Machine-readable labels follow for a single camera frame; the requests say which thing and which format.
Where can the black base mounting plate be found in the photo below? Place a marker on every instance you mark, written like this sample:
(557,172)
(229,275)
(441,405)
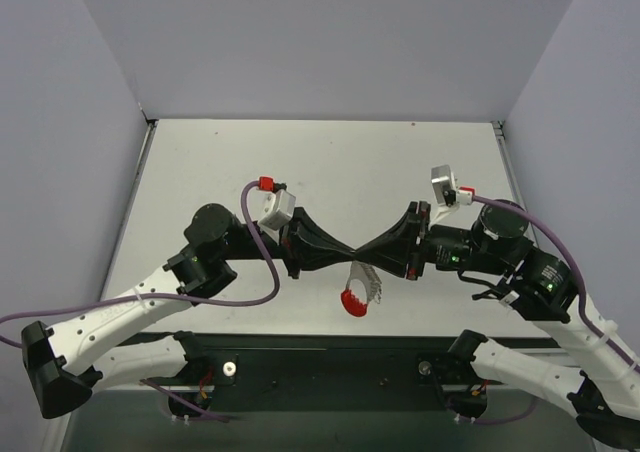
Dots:
(287,373)

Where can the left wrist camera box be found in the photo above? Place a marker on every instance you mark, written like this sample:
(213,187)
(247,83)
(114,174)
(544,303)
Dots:
(277,210)

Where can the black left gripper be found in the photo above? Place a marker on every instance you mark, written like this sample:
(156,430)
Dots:
(293,242)

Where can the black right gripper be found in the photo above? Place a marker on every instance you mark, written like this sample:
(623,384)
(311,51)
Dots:
(416,240)

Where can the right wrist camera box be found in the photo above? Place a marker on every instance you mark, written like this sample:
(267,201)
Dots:
(444,185)

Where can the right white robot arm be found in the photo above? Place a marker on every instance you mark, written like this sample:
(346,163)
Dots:
(524,266)

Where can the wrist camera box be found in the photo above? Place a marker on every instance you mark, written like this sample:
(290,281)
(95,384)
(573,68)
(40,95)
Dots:
(444,185)
(277,210)

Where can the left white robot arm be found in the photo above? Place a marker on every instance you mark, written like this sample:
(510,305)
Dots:
(67,362)

